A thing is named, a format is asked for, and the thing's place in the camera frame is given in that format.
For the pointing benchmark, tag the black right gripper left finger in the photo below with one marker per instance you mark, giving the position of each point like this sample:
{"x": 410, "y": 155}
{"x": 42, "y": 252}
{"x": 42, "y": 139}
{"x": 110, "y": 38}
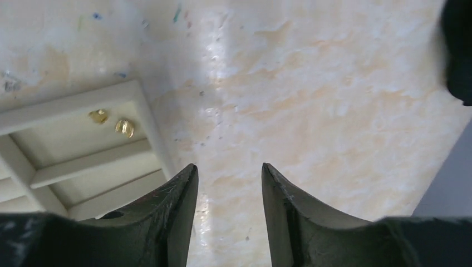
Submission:
{"x": 154, "y": 230}

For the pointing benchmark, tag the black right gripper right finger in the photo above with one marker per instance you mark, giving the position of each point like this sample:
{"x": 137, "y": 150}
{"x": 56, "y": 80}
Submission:
{"x": 304, "y": 231}

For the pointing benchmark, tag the beige ring-slot tray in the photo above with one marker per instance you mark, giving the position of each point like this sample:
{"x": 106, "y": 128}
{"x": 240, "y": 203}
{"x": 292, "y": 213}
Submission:
{"x": 55, "y": 158}

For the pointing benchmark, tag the small gold earring stud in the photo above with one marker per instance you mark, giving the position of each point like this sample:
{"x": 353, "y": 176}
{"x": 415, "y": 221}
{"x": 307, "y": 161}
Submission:
{"x": 99, "y": 116}

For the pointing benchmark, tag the black cloth pile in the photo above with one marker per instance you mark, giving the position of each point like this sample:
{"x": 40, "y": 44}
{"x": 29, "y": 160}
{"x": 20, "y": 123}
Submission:
{"x": 456, "y": 28}

